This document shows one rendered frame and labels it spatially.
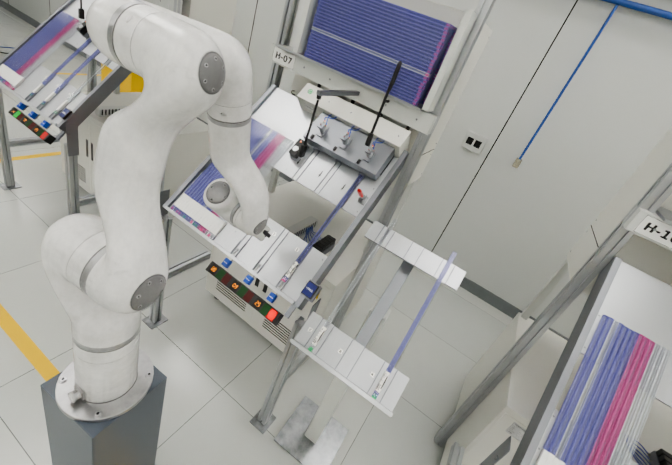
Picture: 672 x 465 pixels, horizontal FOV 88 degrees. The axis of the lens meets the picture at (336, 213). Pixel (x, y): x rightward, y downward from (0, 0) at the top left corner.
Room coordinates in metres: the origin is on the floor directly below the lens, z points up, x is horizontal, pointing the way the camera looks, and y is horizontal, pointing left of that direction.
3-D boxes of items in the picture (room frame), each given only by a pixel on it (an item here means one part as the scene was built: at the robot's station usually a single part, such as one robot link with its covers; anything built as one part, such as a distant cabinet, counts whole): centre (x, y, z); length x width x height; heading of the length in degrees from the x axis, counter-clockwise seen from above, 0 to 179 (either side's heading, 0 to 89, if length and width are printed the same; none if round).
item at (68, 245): (0.46, 0.39, 1.00); 0.19 x 0.12 x 0.24; 74
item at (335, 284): (1.58, 0.10, 0.31); 0.70 x 0.65 x 0.62; 69
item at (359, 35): (1.45, 0.09, 1.52); 0.51 x 0.13 x 0.27; 69
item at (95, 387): (0.45, 0.36, 0.79); 0.19 x 0.19 x 0.18
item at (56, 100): (1.94, 1.50, 0.66); 1.01 x 0.73 x 1.31; 159
